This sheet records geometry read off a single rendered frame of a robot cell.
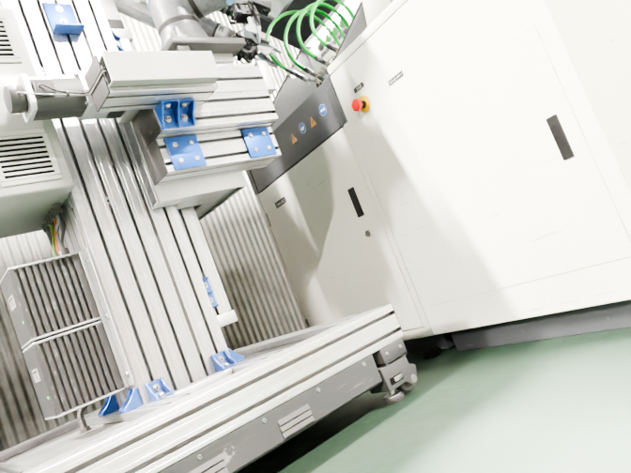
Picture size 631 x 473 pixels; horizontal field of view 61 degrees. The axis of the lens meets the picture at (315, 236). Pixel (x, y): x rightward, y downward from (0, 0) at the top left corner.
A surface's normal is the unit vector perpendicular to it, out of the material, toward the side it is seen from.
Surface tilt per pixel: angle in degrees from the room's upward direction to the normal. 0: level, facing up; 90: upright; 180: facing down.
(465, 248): 90
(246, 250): 90
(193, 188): 90
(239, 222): 90
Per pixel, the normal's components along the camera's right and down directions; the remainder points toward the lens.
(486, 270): -0.78, 0.25
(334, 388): 0.58, -0.29
